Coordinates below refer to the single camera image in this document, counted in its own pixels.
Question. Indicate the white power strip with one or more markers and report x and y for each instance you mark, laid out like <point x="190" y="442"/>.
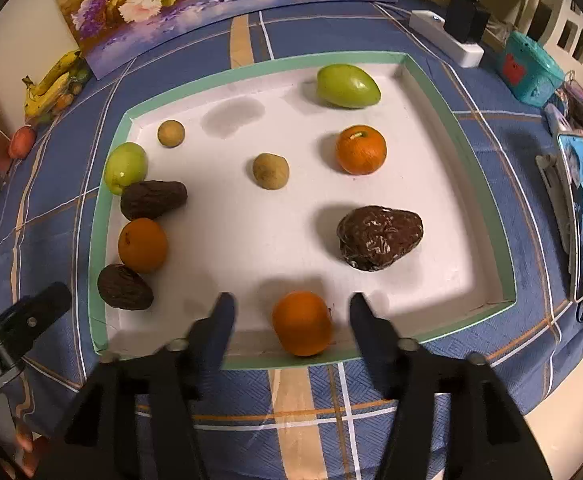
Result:
<point x="441" y="35"/>

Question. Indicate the brown dried date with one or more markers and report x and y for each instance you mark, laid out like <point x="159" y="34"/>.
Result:
<point x="380" y="244"/>

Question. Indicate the person's left hand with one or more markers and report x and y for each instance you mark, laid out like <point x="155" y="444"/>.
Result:
<point x="23" y="445"/>

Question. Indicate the orange tangerine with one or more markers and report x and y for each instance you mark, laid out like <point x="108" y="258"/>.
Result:
<point x="361" y="150"/>
<point x="302" y="323"/>
<point x="143" y="244"/>

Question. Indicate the green mango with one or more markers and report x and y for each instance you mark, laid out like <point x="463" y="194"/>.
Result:
<point x="347" y="86"/>

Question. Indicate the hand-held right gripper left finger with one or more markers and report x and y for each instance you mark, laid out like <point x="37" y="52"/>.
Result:
<point x="216" y="340"/>

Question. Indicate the teal box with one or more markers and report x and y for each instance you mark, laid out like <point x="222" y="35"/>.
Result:
<point x="529" y="67"/>

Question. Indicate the clear plastic container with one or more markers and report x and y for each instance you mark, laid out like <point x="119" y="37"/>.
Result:
<point x="77" y="80"/>

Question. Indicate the tan longan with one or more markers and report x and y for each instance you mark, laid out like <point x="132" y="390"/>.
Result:
<point x="270" y="171"/>
<point x="171" y="133"/>

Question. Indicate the white lattice furniture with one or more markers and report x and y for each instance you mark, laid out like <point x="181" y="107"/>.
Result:
<point x="556" y="15"/>

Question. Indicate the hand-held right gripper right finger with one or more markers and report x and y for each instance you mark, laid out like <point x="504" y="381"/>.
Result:
<point x="376" y="350"/>

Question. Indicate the floral painting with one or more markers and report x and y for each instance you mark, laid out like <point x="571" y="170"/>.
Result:
<point x="196" y="0"/>

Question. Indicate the white tray with green rim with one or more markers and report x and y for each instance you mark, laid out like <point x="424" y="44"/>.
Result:
<point x="271" y="240"/>

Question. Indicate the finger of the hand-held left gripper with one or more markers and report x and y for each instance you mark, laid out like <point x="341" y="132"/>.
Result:
<point x="36" y="312"/>

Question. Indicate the black charger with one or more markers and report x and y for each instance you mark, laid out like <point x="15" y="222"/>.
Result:
<point x="466" y="20"/>

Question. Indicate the grey phone stand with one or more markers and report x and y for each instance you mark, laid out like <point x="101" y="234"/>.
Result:
<point x="554" y="185"/>

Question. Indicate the small dark brown avocado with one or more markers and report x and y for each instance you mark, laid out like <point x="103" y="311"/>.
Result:
<point x="124" y="286"/>

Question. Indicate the large dark brown avocado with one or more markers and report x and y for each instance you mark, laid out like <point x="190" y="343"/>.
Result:
<point x="154" y="200"/>

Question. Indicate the red apple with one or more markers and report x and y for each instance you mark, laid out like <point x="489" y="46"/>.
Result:
<point x="22" y="141"/>

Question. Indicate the white plastic object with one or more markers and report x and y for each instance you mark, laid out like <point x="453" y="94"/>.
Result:
<point x="554" y="117"/>

